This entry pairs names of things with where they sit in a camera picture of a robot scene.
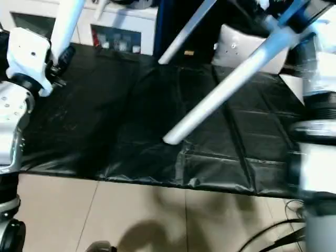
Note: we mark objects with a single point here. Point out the white plastic table leg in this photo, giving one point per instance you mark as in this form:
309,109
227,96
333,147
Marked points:
102,9
183,34
223,86
67,29

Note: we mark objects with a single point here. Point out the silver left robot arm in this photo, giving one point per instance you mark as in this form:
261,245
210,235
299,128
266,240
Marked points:
13,118

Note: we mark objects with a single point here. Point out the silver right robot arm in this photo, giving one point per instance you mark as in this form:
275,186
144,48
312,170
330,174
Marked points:
320,110

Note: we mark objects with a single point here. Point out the white pillow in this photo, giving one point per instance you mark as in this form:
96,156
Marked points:
236,44

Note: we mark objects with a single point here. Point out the white glass-door cabinet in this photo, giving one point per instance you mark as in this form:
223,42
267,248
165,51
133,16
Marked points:
126,15

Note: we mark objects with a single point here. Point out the white flat board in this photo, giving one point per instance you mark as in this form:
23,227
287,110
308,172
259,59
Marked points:
294,86

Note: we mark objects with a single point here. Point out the grey round pot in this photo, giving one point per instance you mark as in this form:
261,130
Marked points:
131,2

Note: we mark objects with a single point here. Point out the black box with gold label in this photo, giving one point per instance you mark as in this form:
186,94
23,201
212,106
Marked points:
197,39

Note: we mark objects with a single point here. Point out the black left robot foot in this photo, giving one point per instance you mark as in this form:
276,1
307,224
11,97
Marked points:
102,246

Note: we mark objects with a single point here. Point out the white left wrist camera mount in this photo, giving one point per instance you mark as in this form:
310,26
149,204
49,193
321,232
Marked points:
29,55

